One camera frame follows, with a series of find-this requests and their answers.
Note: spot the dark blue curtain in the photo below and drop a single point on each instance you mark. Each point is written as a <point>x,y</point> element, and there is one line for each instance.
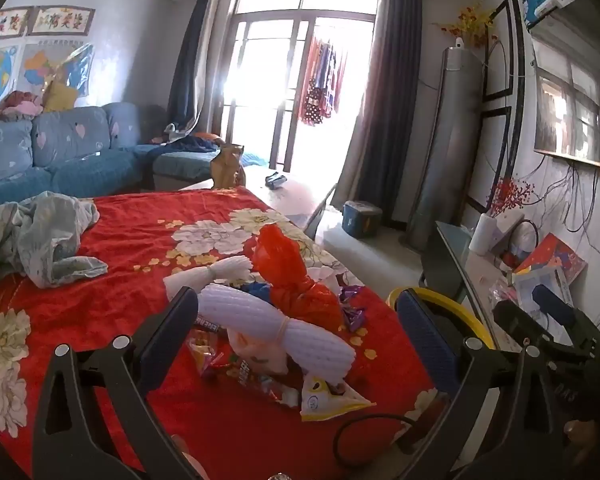
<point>190,60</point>

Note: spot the red snack packet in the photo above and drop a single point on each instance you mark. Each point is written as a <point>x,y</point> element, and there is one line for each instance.
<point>267,385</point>

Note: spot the wall mounted television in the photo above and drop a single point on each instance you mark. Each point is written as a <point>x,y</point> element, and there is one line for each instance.
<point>570,100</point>

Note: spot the yellow artificial flowers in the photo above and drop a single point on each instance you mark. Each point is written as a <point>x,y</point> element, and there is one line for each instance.
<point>467,22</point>

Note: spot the grey tower air conditioner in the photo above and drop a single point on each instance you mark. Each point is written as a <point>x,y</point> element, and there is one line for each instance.
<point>445,150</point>

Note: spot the white paper box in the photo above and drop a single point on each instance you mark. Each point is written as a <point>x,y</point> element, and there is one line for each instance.
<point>527,285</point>

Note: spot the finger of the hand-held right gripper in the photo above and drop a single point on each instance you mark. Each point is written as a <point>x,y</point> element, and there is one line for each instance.
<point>552,305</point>
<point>510,320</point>

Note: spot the blue storage stool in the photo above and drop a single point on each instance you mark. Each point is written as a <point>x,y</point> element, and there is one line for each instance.
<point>362,219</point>

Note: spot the purple candy wrapper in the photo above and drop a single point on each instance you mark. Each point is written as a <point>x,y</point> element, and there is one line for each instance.
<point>355,319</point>
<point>351,294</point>

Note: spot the glass top television cabinet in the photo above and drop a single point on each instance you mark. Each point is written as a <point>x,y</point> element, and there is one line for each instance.
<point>440,260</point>

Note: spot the brown framed balcony door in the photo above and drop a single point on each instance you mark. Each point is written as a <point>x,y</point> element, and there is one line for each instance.
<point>305,14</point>

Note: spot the large white foam net roll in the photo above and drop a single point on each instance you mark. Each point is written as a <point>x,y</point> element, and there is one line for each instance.
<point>260,310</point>

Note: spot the small black pouch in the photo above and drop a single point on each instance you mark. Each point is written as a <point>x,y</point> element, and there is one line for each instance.
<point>275,180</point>

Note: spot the yellow rimmed black bin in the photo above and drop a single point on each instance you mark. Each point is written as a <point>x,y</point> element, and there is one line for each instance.
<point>472,317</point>

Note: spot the dark blue garment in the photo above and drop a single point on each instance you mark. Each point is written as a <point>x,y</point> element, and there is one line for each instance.
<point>195,144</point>

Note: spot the clear candy wrapper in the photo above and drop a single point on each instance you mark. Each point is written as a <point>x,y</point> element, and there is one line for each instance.
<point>210,355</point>

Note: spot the grey blue crumpled garment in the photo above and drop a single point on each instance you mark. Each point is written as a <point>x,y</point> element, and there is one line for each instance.
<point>35,235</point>

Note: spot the yellow white snack packet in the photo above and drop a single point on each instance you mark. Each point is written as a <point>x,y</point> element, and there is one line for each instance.
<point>325,400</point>

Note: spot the blue cloth item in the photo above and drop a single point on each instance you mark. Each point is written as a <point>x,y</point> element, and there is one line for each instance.
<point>258,291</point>

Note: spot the white cylindrical vase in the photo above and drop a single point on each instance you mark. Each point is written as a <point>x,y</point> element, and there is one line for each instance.
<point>482,234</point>

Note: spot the dark coffee table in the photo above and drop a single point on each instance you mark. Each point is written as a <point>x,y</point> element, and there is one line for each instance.
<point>290,200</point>

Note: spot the grey blue curtain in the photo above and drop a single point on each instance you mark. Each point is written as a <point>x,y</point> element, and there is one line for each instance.
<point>385,85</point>

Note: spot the brown paper bag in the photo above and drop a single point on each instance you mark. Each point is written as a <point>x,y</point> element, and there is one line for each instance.
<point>226,170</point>

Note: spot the small white foam net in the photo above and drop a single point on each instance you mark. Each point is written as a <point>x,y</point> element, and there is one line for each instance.
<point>220,270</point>

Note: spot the framed embroidery wall picture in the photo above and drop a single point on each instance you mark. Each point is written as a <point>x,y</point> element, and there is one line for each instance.
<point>7,25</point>
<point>62,20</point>

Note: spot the red picture board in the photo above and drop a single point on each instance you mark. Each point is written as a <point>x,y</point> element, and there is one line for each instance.
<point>555,257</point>

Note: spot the red plastic bag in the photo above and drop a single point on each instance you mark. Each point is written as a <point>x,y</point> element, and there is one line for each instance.
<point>280,260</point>

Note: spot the country map poster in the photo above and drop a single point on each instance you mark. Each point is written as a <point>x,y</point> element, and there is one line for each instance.
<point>50,67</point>

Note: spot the person's left hand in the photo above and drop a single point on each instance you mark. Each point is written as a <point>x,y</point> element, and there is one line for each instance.
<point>186,457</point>

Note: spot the row of hanging clothes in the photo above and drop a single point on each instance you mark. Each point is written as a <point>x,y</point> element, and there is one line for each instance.
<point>317,105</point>

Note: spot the dark shiny snack wrapper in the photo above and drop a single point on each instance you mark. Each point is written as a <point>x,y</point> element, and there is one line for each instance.
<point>210,322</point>

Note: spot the pile of pink red clothes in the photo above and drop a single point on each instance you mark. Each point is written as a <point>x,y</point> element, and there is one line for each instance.
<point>17,105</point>

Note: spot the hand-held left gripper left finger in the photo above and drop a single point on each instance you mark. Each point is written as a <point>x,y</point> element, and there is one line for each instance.
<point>167,330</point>

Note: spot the blue heart print sofa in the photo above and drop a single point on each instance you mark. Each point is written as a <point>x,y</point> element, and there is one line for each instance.
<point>65,135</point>

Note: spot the red floral blanket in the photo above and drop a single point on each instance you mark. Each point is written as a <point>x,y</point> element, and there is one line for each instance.
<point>130,260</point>

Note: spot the yellow pillow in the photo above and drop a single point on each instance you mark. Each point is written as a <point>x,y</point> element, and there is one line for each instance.
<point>59,96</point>

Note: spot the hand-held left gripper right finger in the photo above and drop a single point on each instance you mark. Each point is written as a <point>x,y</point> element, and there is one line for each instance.
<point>425,340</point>

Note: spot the person's right hand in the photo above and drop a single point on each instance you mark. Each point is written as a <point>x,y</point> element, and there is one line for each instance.
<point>579,434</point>

